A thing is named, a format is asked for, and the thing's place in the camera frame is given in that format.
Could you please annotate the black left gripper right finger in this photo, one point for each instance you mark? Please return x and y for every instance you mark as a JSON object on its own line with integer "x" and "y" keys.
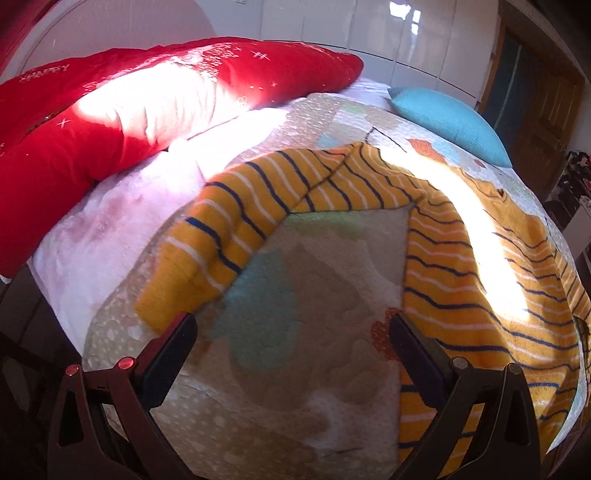
{"x": 505, "y": 444}

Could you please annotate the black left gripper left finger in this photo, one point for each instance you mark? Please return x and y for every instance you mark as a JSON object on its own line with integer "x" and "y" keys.
{"x": 102, "y": 427}

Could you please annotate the yellow striped knit sweater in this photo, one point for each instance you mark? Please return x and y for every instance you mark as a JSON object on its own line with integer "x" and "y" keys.
{"x": 415, "y": 258}

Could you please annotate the white bed sheet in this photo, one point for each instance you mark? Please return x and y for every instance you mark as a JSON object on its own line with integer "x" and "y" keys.
{"x": 91, "y": 249}

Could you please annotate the patchwork heart quilt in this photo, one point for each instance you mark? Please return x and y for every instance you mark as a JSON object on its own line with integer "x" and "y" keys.
{"x": 295, "y": 322}

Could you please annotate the white shelf unit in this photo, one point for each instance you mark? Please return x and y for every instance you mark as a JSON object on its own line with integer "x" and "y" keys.
{"x": 569, "y": 205}

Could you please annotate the red quilted duvet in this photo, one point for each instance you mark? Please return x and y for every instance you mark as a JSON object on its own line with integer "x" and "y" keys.
{"x": 70, "y": 124}

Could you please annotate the teal knit pillow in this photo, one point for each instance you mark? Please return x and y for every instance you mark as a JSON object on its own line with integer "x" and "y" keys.
{"x": 452, "y": 120}

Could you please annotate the brown wooden door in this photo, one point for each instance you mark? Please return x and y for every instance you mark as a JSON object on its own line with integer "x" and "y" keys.
{"x": 532, "y": 99}

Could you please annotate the white glossy wardrobe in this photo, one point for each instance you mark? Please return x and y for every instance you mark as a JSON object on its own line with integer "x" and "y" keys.
{"x": 441, "y": 45}

